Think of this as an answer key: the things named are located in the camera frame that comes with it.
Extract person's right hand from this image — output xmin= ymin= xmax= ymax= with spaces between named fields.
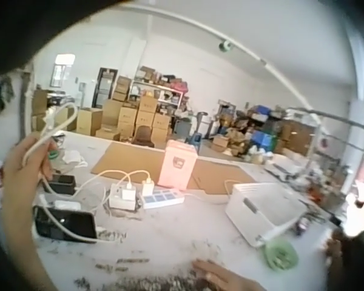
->
xmin=191 ymin=259 xmax=263 ymax=291

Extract person's left hand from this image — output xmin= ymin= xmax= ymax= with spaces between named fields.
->
xmin=2 ymin=132 xmax=54 ymax=213

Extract thick white cable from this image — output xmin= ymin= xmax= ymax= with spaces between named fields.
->
xmin=21 ymin=102 xmax=118 ymax=244

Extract scattered dark scraps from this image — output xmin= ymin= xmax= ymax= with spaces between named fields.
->
xmin=72 ymin=239 xmax=222 ymax=291

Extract green mesh pouch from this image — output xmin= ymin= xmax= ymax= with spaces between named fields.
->
xmin=261 ymin=236 xmax=300 ymax=270

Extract white ribbed appliance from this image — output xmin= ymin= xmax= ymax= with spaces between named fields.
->
xmin=224 ymin=182 xmax=308 ymax=248

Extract white power strip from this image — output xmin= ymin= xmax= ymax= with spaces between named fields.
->
xmin=136 ymin=186 xmax=186 ymax=210

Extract white pen-shaped tool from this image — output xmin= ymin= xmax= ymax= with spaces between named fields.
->
xmin=257 ymin=217 xmax=303 ymax=244

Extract white plug charger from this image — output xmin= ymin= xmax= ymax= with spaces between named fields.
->
xmin=140 ymin=178 xmax=155 ymax=196

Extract pink and white box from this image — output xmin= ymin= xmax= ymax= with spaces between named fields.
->
xmin=157 ymin=139 xmax=198 ymax=191

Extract white cube socket with adapter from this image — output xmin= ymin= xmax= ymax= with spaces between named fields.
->
xmin=108 ymin=182 xmax=138 ymax=212

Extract blue plastic stool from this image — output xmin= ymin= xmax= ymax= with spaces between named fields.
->
xmin=184 ymin=132 xmax=203 ymax=152

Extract brown cardboard sheet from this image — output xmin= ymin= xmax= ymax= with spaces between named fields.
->
xmin=90 ymin=141 xmax=257 ymax=198

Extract heap of crates and boxes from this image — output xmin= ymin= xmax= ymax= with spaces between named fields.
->
xmin=211 ymin=98 xmax=318 ymax=164

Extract brown chair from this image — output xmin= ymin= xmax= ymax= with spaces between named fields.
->
xmin=131 ymin=125 xmax=156 ymax=149

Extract black phone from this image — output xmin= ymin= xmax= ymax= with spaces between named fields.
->
xmin=32 ymin=205 xmax=98 ymax=243

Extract white power bank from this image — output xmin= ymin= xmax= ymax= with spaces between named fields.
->
xmin=52 ymin=199 xmax=82 ymax=212

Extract small black box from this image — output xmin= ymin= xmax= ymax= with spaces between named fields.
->
xmin=47 ymin=173 xmax=77 ymax=195

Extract stack of cardboard boxes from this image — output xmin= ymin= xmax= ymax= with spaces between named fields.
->
xmin=32 ymin=75 xmax=172 ymax=143

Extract crumpled white cloth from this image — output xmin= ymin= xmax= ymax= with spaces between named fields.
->
xmin=59 ymin=150 xmax=89 ymax=168

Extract cluttered storage shelf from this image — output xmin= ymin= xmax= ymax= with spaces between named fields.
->
xmin=129 ymin=65 xmax=191 ymax=116

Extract black framed door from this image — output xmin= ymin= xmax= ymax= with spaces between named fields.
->
xmin=93 ymin=67 xmax=119 ymax=109

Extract white ceiling conduit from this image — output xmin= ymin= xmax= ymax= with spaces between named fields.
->
xmin=121 ymin=2 xmax=315 ymax=112

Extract hanging dark cloth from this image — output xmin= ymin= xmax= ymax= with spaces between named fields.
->
xmin=0 ymin=76 xmax=16 ymax=116

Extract thin white charger cable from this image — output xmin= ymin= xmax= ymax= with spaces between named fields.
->
xmin=75 ymin=169 xmax=152 ymax=198

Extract metal frame rack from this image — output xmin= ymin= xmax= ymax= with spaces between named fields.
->
xmin=286 ymin=105 xmax=364 ymax=195

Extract ceiling security camera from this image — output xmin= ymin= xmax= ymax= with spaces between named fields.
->
xmin=217 ymin=39 xmax=234 ymax=53

